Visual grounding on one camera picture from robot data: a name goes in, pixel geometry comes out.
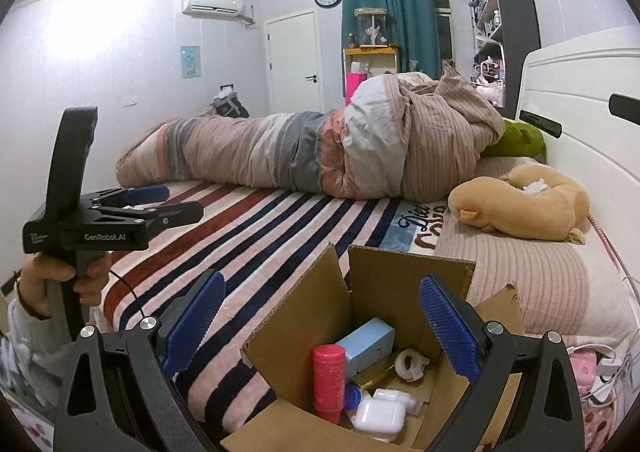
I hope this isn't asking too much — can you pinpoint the teal curtain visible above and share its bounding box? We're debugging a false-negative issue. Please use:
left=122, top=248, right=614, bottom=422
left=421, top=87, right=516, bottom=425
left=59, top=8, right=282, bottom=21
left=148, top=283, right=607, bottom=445
left=341, top=0, right=442, bottom=107

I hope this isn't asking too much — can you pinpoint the white door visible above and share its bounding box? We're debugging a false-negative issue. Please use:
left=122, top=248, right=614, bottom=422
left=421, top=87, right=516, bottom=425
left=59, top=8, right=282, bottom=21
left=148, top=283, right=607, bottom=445
left=265, top=10, right=323, bottom=115

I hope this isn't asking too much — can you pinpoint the green plush toy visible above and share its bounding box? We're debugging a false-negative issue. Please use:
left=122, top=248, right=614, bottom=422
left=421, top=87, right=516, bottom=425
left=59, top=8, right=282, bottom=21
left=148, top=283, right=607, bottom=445
left=482, top=118, right=546, bottom=159

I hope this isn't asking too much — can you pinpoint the red spray bottle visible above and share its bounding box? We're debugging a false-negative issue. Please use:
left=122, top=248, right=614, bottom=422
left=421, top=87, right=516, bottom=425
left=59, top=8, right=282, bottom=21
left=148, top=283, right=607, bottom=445
left=312, top=344, right=347, bottom=425

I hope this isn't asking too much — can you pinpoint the yellow shelf unit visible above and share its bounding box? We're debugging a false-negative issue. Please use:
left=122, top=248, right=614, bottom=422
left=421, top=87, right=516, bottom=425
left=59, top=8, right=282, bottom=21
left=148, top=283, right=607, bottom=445
left=343, top=46, right=401, bottom=105

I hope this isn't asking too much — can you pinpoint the white rectangular case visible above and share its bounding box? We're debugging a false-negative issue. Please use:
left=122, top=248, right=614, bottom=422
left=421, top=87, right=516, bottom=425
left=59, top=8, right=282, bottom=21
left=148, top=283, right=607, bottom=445
left=372, top=388, right=432, bottom=417

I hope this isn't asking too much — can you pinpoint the white bed headboard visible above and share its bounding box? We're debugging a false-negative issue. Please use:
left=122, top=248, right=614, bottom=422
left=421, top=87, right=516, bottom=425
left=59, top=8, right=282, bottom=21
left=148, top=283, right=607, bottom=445
left=517, top=26, right=640, bottom=313

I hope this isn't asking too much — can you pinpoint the white earbuds case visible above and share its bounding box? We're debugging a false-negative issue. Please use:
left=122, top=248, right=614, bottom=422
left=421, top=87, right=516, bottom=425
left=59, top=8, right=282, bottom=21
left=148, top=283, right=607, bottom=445
left=352, top=398, right=406, bottom=443

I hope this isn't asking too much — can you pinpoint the light blue square case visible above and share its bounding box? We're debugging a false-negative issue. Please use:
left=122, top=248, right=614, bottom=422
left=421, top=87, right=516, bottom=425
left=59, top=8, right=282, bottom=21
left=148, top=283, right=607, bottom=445
left=334, top=317, right=397, bottom=381

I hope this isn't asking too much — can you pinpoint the gold foil stick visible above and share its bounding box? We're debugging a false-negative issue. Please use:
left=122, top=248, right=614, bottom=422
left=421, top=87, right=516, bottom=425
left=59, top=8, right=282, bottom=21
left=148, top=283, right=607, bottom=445
left=357, top=363, right=401, bottom=390

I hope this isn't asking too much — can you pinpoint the light blue wall poster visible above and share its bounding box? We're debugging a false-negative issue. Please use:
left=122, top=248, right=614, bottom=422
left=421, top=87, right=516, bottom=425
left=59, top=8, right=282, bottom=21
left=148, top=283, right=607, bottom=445
left=180, top=46, right=201, bottom=79

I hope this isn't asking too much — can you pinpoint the white charger with cable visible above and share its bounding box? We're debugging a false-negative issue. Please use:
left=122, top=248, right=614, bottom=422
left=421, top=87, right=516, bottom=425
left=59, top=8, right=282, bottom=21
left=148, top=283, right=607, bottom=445
left=567, top=343, right=632, bottom=407

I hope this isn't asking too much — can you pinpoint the window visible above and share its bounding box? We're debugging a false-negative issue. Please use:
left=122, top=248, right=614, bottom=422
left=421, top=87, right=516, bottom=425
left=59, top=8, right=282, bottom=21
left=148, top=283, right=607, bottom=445
left=429, top=0, right=453, bottom=67

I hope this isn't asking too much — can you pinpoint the white air conditioner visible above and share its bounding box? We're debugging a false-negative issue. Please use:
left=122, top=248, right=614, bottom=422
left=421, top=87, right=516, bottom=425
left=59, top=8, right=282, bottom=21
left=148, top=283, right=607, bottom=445
left=181, top=0, right=246, bottom=20

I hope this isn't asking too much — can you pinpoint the black cable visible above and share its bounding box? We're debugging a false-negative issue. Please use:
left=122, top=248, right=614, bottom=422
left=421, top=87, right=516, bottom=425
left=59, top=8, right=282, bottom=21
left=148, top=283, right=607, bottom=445
left=107, top=269, right=151, bottom=320

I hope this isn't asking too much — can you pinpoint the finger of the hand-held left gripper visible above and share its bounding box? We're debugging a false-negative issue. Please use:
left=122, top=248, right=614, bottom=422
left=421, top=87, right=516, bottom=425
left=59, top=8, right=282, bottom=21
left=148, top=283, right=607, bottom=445
left=90, top=201, right=205, bottom=235
left=92, top=185, right=171, bottom=209

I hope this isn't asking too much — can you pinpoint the pink and grey duvet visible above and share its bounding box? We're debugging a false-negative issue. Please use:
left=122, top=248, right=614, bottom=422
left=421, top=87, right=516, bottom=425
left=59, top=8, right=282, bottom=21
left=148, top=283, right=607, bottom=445
left=116, top=62, right=506, bottom=201

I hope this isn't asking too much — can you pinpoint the white and blue lens case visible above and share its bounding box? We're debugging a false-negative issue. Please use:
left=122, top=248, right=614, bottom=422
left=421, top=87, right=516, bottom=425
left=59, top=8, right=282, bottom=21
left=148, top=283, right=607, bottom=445
left=344, top=383, right=365, bottom=414

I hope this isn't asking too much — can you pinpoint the black and white bag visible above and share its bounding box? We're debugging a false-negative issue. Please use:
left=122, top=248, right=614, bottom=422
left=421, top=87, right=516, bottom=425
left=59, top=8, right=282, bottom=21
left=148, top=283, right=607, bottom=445
left=212, top=86, right=249, bottom=119

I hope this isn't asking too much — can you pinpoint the glass display case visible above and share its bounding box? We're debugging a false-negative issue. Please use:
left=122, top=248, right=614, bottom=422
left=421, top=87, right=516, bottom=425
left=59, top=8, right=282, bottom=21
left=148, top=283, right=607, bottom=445
left=355, top=8, right=390, bottom=48

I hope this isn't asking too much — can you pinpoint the pink round gadget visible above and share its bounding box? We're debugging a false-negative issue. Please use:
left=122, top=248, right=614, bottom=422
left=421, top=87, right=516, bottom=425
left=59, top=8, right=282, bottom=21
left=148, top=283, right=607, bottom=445
left=570, top=352, right=599, bottom=394

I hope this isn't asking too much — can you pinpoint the brown cardboard box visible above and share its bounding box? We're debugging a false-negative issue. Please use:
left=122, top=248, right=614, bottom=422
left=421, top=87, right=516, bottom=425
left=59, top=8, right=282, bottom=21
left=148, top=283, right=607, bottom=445
left=220, top=243, right=526, bottom=452

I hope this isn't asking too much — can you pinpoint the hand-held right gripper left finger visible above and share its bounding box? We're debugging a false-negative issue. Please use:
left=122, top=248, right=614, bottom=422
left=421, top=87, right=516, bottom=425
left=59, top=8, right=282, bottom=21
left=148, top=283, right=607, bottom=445
left=52, top=269, right=226, bottom=452

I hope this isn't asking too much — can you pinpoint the pink knitted pillow cover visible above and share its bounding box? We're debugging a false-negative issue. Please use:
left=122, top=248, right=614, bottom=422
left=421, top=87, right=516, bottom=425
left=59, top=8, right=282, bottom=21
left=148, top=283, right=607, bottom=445
left=432, top=157, right=631, bottom=348

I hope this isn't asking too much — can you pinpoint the bright pink bag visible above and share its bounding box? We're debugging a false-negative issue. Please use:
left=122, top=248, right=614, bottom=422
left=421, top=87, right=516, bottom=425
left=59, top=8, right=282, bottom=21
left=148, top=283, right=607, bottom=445
left=345, top=72, right=367, bottom=107

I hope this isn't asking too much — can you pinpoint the person's left hand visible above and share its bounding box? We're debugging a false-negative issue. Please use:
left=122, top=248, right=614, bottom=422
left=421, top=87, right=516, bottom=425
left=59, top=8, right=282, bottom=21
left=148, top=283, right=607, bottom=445
left=17, top=252, right=112, bottom=319

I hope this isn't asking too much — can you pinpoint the striped plush blanket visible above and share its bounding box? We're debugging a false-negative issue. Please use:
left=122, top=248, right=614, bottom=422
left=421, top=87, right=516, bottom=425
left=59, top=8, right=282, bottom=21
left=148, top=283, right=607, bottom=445
left=90, top=179, right=451, bottom=433

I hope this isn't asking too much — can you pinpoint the person's left forearm white sleeve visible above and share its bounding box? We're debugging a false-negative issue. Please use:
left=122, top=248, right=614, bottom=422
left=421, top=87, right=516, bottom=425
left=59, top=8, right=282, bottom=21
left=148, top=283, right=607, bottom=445
left=0, top=282, right=76, bottom=408

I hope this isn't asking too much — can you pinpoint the brown plush toy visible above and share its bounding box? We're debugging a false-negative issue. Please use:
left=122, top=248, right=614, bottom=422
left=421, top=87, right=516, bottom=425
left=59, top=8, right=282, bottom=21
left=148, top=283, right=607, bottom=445
left=447, top=166, right=591, bottom=245

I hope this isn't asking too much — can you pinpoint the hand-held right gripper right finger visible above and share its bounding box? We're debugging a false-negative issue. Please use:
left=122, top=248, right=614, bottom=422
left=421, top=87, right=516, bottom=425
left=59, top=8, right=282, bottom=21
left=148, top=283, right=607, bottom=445
left=419, top=275, right=586, bottom=452

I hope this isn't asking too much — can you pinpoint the white tape roll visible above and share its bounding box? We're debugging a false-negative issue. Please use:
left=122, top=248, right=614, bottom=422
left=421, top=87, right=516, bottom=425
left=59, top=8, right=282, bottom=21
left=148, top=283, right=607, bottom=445
left=395, top=348, right=432, bottom=381

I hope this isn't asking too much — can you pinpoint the dark tall bookshelf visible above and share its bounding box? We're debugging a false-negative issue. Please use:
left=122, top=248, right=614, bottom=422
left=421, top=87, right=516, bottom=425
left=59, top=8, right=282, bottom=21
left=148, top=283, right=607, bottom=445
left=467, top=0, right=543, bottom=120

